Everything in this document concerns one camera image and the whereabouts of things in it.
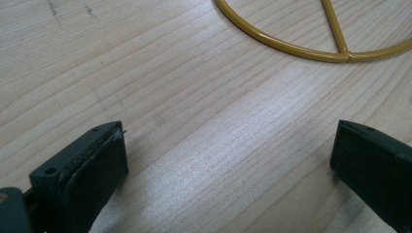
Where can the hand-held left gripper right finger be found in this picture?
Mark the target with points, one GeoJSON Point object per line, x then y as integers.
{"type": "Point", "coordinates": [375, 168]}

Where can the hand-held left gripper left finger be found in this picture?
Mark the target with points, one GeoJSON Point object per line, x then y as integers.
{"type": "Point", "coordinates": [84, 171]}

